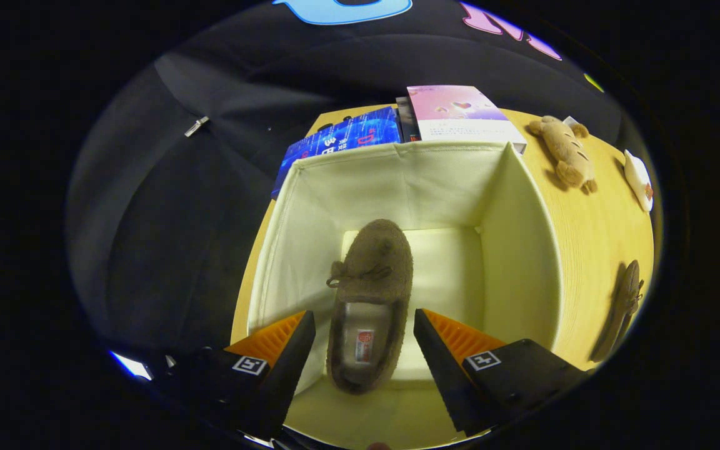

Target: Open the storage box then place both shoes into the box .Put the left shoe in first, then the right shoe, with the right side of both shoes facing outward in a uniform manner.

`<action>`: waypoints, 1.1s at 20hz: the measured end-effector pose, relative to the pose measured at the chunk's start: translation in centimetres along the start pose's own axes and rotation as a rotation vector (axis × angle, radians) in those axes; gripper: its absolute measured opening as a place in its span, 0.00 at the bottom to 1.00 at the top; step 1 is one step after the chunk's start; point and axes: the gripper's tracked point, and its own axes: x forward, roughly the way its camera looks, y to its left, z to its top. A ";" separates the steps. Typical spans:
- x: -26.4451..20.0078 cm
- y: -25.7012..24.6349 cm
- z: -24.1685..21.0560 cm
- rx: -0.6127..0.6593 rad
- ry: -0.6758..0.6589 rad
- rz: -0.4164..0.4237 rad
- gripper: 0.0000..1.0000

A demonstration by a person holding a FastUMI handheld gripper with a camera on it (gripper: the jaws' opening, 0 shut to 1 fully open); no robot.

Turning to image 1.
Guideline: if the dark cover book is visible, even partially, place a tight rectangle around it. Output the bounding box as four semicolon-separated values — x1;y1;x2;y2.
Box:
396;97;422;143

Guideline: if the brown fuzzy slipper shoe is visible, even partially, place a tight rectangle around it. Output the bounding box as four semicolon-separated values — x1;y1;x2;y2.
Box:
326;219;414;396
590;259;645;363

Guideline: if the pink cover book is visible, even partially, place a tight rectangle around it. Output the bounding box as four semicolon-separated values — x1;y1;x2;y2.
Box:
407;85;528;154

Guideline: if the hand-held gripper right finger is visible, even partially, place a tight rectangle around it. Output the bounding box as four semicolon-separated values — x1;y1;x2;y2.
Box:
413;308;591;437

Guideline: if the brown plush toy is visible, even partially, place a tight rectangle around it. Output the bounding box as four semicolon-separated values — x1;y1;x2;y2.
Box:
527;115;598;193

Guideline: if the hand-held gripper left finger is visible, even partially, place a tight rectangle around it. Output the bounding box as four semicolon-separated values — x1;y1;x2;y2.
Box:
166;310;317;441

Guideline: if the cream fabric storage box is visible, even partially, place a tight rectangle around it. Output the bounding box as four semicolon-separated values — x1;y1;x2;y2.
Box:
246;141;564;450

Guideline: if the white plush toy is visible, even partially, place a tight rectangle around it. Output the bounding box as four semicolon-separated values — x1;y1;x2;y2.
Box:
622;149;654;213

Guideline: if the blue cover book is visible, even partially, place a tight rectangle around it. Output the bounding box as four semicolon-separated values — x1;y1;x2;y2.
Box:
271;106;404;201

